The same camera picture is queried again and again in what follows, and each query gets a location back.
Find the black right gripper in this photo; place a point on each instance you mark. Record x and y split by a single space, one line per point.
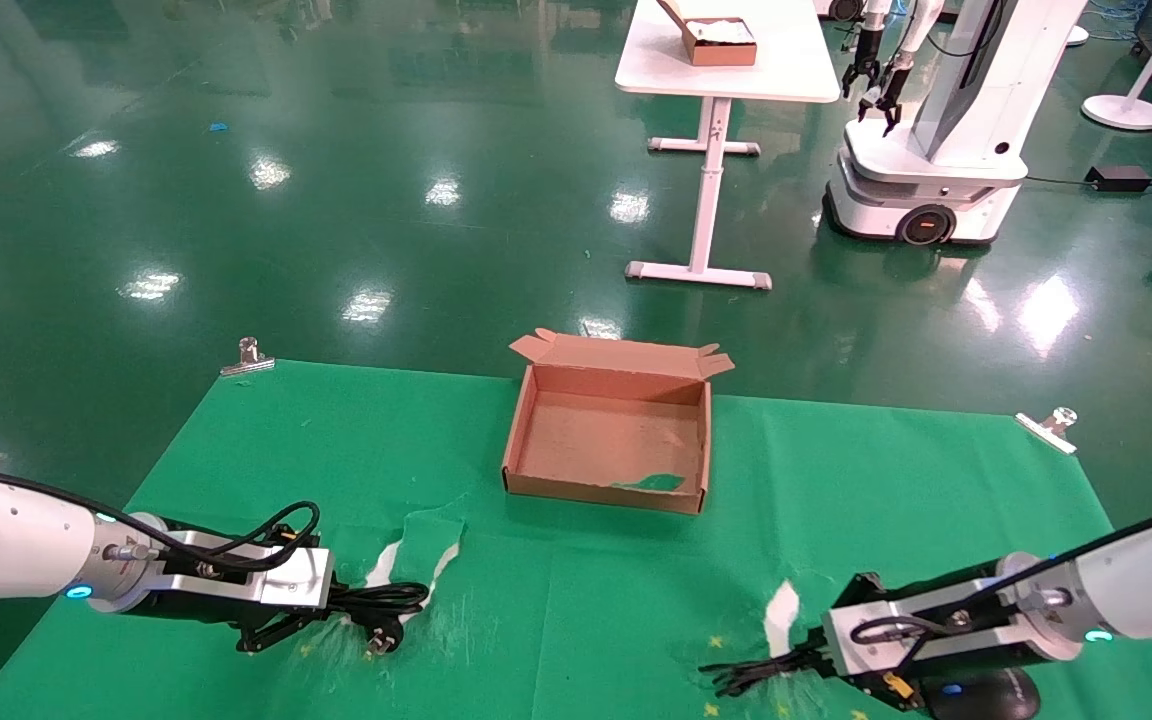
1026 655

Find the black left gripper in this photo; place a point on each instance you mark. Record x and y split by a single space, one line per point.
206 610

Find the white robot arm black gripper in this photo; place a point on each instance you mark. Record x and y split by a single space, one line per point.
894 85
861 60

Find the open brown cardboard box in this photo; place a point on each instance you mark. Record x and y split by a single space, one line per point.
611 440

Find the small cardboard box white contents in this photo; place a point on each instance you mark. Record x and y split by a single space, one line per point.
721 45

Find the green table cloth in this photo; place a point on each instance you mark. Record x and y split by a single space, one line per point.
336 450

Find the metal cloth clamp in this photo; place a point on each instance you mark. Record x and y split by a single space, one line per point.
248 362
1046 430

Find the white wheeled robot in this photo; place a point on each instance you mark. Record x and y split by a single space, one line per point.
966 130

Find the white standing table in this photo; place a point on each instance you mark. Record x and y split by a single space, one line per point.
786 70

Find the white round stand base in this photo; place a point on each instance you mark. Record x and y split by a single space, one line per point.
1121 110

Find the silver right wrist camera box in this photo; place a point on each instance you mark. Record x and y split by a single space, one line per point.
841 640

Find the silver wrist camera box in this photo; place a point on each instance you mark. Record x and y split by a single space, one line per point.
286 585
841 640

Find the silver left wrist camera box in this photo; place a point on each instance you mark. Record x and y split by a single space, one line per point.
286 585

